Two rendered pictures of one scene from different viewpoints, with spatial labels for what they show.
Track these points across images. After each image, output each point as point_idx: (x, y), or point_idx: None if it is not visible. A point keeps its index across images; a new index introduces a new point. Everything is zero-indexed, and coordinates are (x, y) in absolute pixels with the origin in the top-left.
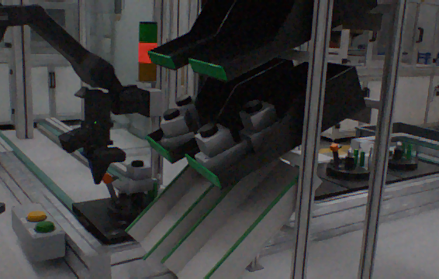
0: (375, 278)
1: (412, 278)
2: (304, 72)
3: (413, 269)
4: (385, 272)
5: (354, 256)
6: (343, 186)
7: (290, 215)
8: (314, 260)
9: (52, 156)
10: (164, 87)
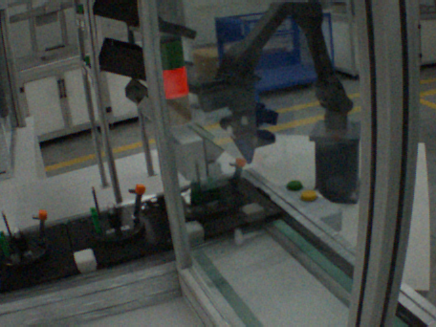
0: (51, 218)
1: (29, 218)
2: (107, 48)
3: (17, 225)
4: (37, 223)
5: None
6: None
7: None
8: None
9: None
10: (154, 134)
